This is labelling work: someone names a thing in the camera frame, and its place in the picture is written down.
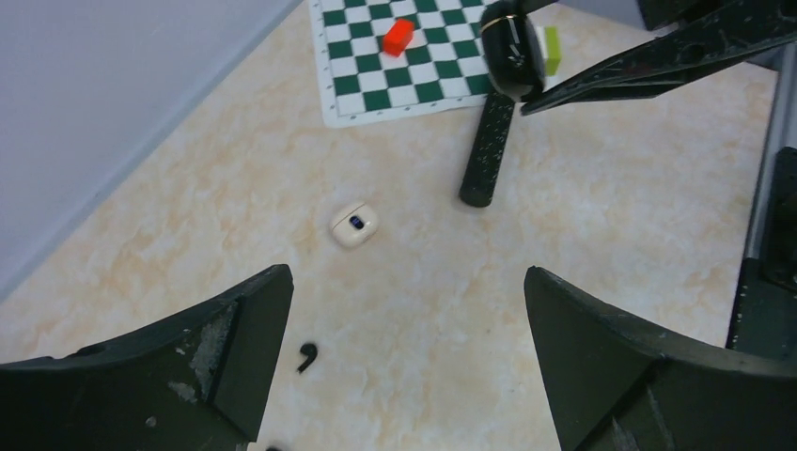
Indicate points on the yellow green white block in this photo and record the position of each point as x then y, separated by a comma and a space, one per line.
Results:
549, 42

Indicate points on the green white chessboard mat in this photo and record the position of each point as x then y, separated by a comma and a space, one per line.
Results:
441, 69

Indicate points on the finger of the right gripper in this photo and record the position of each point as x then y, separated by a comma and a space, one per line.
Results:
727, 36

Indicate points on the black earbud left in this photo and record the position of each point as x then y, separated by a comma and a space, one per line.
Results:
310, 352

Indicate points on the black microphone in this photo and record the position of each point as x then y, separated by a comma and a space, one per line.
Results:
483, 166

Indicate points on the white earbud charging case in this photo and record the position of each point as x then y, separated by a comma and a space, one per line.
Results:
355, 223

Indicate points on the black earbud case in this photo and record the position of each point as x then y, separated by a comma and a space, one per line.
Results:
511, 51

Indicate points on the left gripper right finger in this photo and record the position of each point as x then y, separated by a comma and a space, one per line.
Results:
615, 381

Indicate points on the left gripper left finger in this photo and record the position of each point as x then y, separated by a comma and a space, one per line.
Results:
196, 380

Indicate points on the red block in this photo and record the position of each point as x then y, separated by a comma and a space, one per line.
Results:
398, 37

